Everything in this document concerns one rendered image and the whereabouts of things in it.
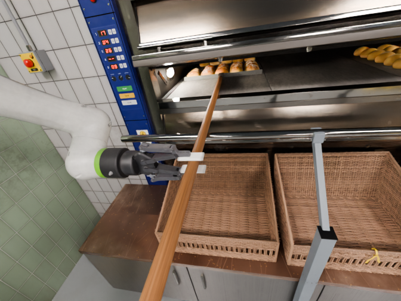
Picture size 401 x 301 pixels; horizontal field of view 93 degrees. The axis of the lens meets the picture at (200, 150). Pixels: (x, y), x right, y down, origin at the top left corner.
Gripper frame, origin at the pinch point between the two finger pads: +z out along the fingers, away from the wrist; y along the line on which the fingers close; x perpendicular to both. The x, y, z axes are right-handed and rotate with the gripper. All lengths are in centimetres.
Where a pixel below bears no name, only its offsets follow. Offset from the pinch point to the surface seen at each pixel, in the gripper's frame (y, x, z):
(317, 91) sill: 1, -56, 48
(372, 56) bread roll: -1, -106, 94
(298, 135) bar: 2.8, -18.0, 31.4
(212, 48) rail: -23.4, -41.6, 2.8
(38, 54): -30, -52, -87
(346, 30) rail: -23, -41, 48
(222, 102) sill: 4, -56, 4
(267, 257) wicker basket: 58, -6, 24
